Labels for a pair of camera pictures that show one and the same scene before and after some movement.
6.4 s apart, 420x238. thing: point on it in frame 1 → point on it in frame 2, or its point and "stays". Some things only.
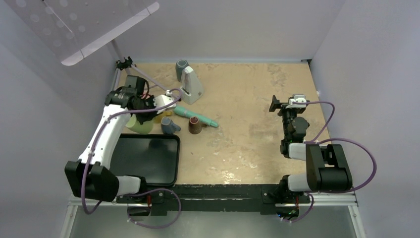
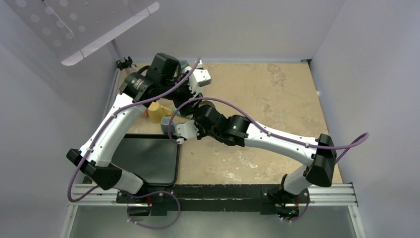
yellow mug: (157, 119) stays
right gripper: (276, 104) → (201, 134)
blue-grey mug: (168, 127) stays
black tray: (155, 156) stays
